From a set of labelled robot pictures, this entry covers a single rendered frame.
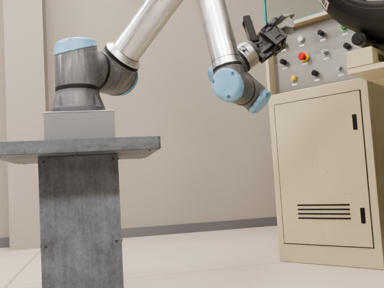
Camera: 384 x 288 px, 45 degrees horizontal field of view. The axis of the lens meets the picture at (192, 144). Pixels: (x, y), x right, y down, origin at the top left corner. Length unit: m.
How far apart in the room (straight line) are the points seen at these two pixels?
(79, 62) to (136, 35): 0.24
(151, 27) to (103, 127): 0.42
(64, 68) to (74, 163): 0.33
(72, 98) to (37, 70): 2.40
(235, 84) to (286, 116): 1.22
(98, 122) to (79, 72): 0.19
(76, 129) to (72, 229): 0.32
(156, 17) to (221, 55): 0.42
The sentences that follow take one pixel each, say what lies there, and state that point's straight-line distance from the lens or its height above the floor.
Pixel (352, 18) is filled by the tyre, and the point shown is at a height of 0.96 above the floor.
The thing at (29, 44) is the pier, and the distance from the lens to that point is 4.03.
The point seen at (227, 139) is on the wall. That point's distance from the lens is 4.24.
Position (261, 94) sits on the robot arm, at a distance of 1.43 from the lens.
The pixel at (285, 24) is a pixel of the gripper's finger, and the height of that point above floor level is 0.96.
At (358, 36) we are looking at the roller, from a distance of 1.67.
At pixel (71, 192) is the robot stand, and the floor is 0.44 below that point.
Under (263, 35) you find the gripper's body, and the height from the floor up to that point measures 0.93.
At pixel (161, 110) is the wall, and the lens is 4.15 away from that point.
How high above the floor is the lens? 0.46
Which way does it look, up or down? 5 degrees up
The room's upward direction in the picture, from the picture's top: 3 degrees counter-clockwise
